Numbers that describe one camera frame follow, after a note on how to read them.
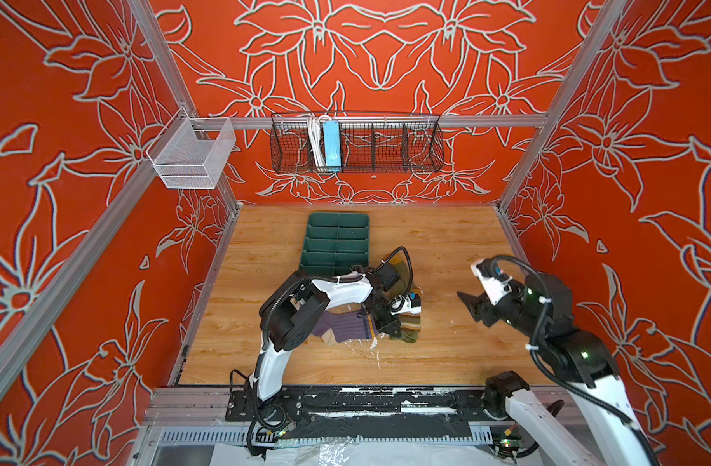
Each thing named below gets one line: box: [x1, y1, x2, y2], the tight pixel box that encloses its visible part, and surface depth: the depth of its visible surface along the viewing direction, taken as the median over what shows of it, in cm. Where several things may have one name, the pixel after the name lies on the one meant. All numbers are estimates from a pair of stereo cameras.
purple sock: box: [311, 310, 380, 343], surface depth 87 cm
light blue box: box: [322, 120, 341, 172], surface depth 91 cm
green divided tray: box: [299, 211, 371, 277], surface depth 105 cm
